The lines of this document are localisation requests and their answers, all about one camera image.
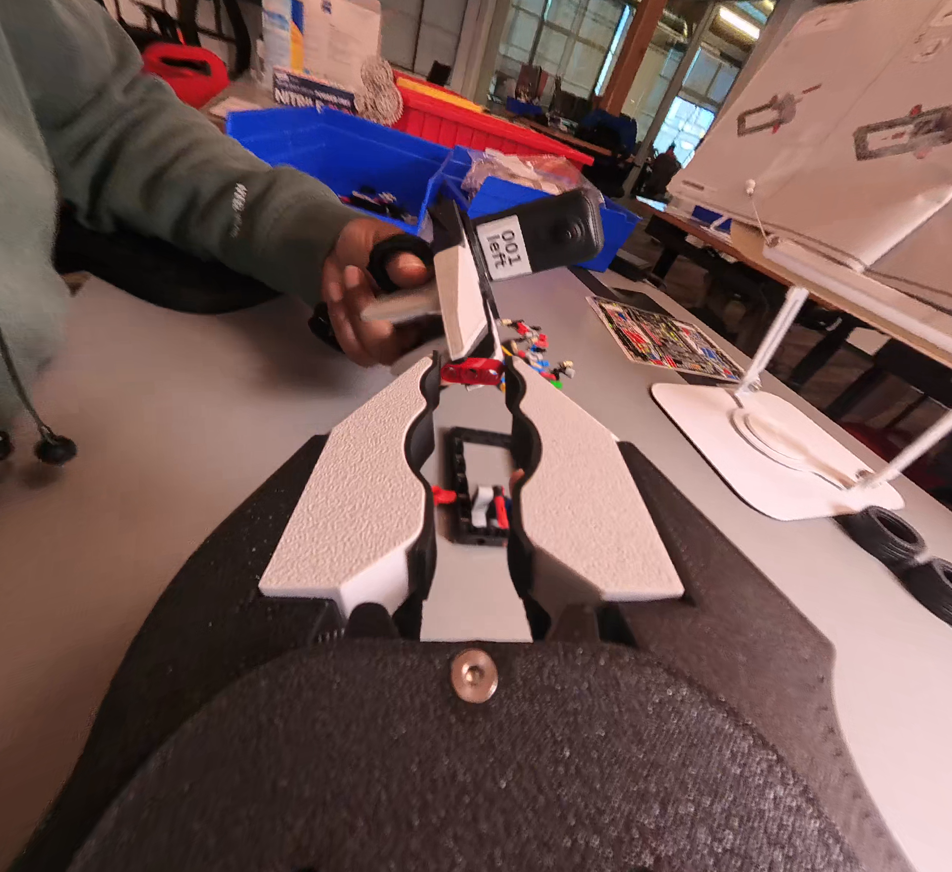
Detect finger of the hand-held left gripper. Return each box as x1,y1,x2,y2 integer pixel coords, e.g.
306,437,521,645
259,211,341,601
483,284,507,369
431,246,493,362

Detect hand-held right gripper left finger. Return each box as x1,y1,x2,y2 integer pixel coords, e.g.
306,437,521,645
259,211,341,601
259,355,441,636

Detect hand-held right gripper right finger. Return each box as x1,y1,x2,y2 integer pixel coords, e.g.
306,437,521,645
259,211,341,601
506,359,685,638

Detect pile of small lego pieces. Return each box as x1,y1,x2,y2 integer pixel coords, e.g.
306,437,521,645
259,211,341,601
497,317,577,389

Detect red lego beam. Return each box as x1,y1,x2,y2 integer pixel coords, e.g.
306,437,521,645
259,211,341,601
440,359,505,388

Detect black lego frame assembly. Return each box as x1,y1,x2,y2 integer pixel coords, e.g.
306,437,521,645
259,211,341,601
430,427,525,546

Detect lego instruction booklet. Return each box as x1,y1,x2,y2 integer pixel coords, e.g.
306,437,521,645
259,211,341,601
665,0,952,270

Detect person's left forearm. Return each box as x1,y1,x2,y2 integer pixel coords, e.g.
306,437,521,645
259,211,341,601
56,61,369,308

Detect lego sticker sheet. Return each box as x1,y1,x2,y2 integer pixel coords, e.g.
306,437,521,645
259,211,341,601
586,295,745,383

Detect black lego tyre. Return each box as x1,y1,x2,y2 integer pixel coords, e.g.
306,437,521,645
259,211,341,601
903,558,952,626
836,507,927,571

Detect person's left hand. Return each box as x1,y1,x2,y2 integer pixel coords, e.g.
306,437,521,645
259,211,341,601
321,217,449,369

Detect clear plastic bag of parts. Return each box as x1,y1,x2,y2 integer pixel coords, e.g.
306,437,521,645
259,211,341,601
461,149,585,192

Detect wooden edged table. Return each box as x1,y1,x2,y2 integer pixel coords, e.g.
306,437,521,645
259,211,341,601
632,196,789,285

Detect red plastic bin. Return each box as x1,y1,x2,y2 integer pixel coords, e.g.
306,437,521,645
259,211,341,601
390,70,595,166

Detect white book stand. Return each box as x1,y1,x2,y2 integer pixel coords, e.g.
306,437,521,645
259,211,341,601
651,180,952,522

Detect empty blue plastic bin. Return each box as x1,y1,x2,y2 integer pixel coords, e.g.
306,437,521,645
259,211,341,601
225,106,451,233

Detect white lattice disc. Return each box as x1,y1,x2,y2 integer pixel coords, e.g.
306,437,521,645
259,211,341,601
359,57,395,123

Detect wooden pillar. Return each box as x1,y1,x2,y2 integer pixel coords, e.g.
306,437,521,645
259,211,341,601
598,0,704,116

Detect blue printed carton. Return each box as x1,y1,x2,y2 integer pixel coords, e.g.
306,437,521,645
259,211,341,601
271,66,358,116

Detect white cardboard box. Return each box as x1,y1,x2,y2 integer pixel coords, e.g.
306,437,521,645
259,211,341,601
260,0,382,95

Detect black earphones with cable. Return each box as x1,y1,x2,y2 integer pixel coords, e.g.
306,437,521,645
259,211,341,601
0,329,79,467

